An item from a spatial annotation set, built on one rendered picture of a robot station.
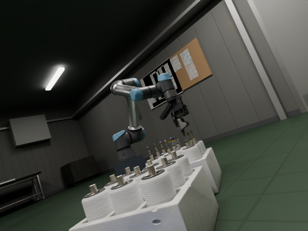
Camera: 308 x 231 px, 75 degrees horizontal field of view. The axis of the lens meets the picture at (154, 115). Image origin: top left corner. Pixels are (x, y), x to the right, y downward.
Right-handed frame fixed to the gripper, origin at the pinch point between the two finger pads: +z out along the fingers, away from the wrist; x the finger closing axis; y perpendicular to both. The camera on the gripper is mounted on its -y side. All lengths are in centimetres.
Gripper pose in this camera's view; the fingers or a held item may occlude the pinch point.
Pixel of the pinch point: (181, 132)
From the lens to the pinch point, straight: 115.9
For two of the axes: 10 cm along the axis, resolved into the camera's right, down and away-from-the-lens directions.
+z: 3.5, 9.3, -1.3
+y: 7.9, -3.7, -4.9
